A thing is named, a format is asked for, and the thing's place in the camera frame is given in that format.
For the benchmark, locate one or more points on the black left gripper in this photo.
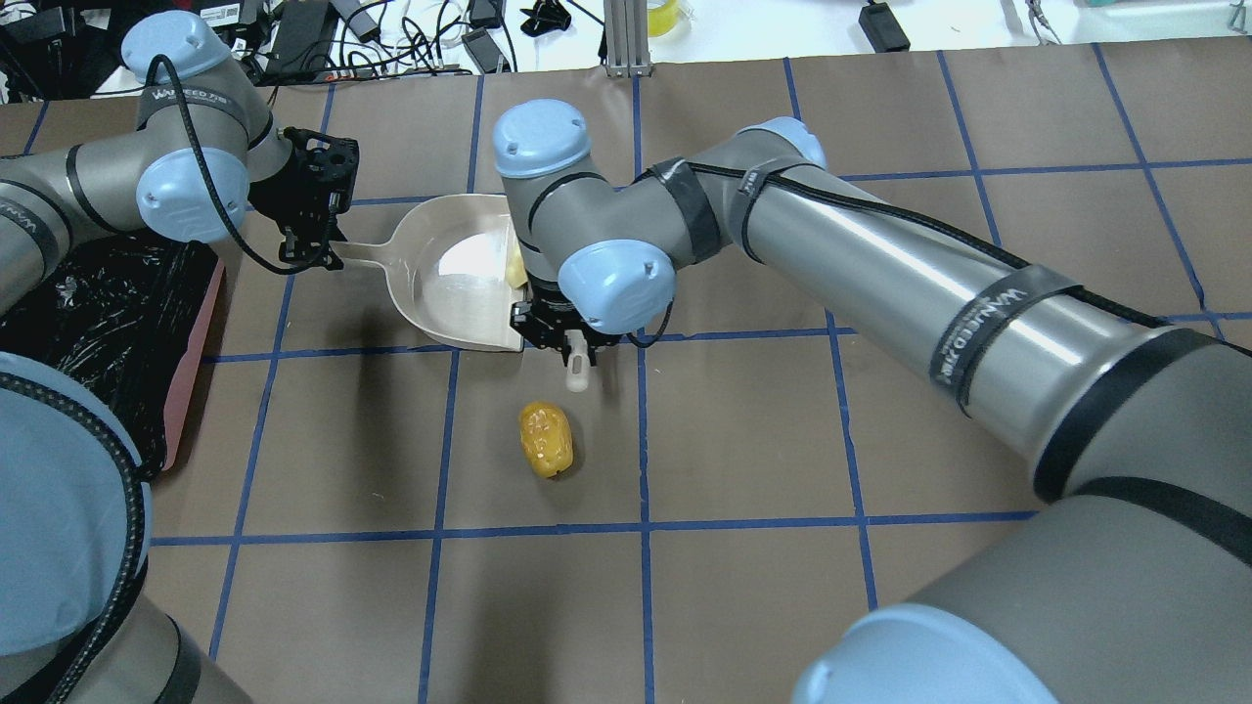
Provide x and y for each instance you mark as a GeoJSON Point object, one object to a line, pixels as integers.
{"type": "Point", "coordinates": [281, 200]}

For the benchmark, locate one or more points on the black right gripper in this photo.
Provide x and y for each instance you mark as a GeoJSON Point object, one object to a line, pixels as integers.
{"type": "Point", "coordinates": [544, 326]}

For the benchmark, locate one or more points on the white hand brush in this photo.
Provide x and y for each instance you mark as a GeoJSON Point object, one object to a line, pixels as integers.
{"type": "Point", "coordinates": [578, 362]}

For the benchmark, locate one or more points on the yellow potato toy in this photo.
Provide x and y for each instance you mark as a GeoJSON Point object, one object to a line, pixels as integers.
{"type": "Point", "coordinates": [546, 438]}

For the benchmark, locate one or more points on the cream bread toy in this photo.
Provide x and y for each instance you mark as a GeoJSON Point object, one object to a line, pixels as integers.
{"type": "Point", "coordinates": [515, 275]}

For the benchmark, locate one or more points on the white plastic dustpan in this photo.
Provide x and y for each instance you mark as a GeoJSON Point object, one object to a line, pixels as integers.
{"type": "Point", "coordinates": [444, 270]}

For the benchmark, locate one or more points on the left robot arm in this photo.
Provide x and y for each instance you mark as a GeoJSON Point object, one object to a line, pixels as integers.
{"type": "Point", "coordinates": [77, 529]}

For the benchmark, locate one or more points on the bin with black bag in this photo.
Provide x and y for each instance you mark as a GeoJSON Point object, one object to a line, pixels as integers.
{"type": "Point", "coordinates": [127, 317]}

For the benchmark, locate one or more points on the yellow tape roll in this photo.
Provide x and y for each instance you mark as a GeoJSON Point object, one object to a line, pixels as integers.
{"type": "Point", "coordinates": [662, 16]}

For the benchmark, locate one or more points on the black power brick top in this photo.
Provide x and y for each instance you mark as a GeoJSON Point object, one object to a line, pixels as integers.
{"type": "Point", "coordinates": [881, 28]}

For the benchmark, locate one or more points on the aluminium frame post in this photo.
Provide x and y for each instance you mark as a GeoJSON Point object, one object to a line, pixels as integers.
{"type": "Point", "coordinates": [626, 39]}

